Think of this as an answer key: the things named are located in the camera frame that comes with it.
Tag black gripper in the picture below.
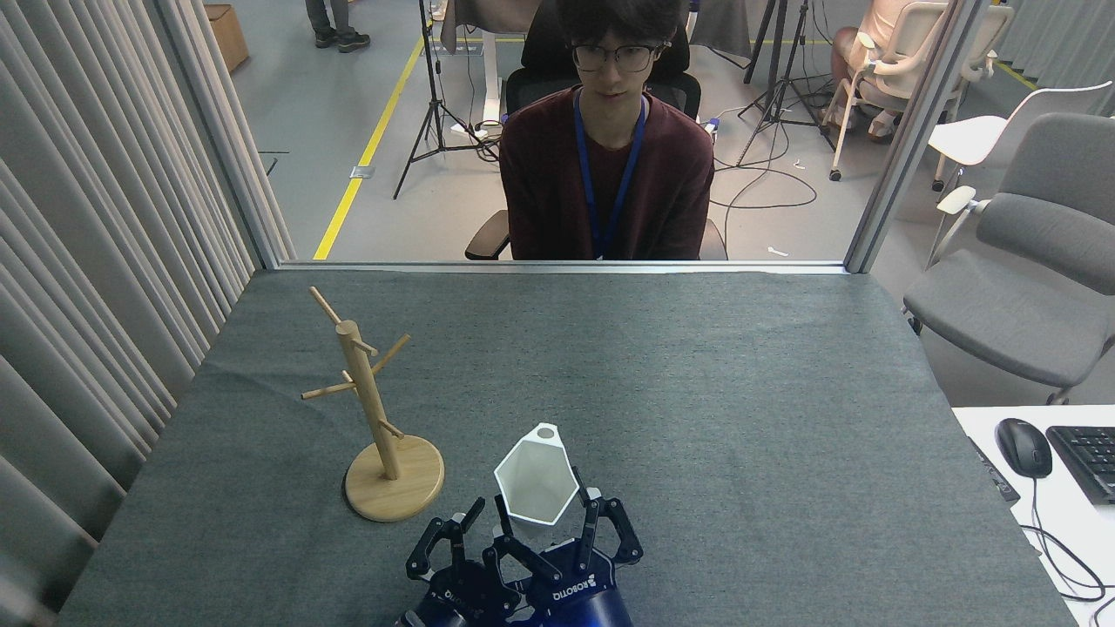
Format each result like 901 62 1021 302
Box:
406 496 524 627
483 469 645 627

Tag white hexagonal cup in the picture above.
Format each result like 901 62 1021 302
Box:
494 423 580 526

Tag wooden cup rack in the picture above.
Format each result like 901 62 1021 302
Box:
301 287 445 523

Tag grey felt table cover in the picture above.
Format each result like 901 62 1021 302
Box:
57 268 1077 627

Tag black office chair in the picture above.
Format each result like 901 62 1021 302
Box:
464 0 728 260

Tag seated person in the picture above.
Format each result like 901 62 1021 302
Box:
499 0 715 260

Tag flat black device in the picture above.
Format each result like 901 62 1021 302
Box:
969 435 1020 502

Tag white desk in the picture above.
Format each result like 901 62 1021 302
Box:
951 405 1115 627

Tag grey pleated curtain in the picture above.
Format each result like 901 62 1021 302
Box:
993 0 1115 114
0 0 262 627

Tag black tripod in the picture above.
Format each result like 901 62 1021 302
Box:
739 0 837 162
394 0 499 199

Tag black computer mouse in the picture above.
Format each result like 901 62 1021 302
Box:
996 418 1053 479

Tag black rimmed glasses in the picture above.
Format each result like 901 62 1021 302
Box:
571 41 672 74

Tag grey padded chair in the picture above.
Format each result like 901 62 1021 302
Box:
902 111 1115 406

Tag black keyboard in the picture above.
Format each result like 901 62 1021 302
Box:
1045 425 1115 506

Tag standing person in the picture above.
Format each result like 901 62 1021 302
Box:
305 0 371 53

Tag cardboard box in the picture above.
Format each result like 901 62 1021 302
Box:
205 4 250 72

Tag person in white chair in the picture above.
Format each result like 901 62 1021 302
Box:
830 0 911 140

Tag white plastic chair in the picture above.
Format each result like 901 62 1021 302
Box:
928 81 1114 192

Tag white office chair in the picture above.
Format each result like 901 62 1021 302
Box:
823 0 1016 182

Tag silver table rail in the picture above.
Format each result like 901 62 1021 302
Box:
277 260 848 275

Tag blue lanyard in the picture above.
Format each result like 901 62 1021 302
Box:
573 87 647 260

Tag black mouse cable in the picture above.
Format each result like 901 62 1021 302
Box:
1021 477 1115 603

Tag silver frame post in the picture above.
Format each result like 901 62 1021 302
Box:
843 0 994 274

